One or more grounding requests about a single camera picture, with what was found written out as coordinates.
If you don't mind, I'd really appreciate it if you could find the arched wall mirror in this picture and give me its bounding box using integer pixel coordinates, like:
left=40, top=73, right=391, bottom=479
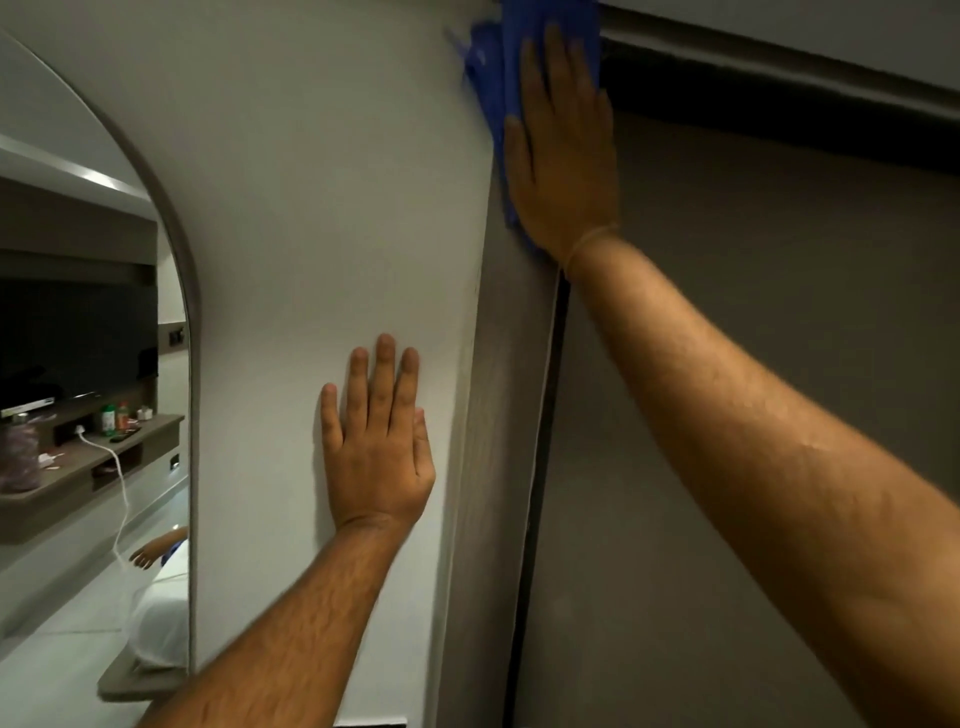
left=0, top=30, right=202, bottom=728

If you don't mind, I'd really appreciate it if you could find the person's left hand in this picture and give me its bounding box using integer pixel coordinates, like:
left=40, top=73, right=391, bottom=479
left=319, top=333, right=437, bottom=534

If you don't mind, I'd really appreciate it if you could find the person's right hand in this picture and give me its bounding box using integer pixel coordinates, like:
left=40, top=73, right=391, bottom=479
left=503, top=22, right=621, bottom=270

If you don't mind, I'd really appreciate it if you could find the grey wall-mounted shelf unit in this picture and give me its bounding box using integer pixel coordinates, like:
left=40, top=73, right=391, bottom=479
left=0, top=378, right=187, bottom=547

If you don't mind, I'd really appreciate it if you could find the grey wood-grain wardrobe side panel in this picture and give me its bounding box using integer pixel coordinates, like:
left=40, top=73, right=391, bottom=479
left=433, top=168, right=564, bottom=728

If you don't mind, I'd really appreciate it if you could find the grey wardrobe top rail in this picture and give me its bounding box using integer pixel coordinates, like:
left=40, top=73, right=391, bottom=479
left=598, top=6, right=960, bottom=125

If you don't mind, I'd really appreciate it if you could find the black television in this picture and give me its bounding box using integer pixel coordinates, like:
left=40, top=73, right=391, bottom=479
left=0, top=277, right=160, bottom=410

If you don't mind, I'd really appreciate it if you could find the blue cleaning cloth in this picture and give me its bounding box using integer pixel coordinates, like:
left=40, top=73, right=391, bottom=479
left=448, top=0, right=603, bottom=258

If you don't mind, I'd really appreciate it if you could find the person's right forearm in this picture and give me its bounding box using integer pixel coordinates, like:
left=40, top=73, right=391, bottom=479
left=562, top=228, right=960, bottom=728

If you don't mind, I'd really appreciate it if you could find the white charging cable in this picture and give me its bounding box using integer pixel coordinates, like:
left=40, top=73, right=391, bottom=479
left=73, top=424, right=138, bottom=571

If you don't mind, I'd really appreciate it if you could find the person's left forearm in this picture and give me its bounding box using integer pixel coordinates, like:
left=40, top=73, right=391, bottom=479
left=138, top=516, right=415, bottom=728

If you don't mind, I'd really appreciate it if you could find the clear plastic jar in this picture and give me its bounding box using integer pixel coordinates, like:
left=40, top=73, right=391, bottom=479
left=0, top=412, right=42, bottom=495

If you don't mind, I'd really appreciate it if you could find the grey sliding wardrobe door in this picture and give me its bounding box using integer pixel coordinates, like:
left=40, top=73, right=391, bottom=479
left=504, top=112, right=960, bottom=728

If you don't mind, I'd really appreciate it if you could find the white bed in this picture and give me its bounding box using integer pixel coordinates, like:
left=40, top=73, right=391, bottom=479
left=96, top=538, right=192, bottom=704

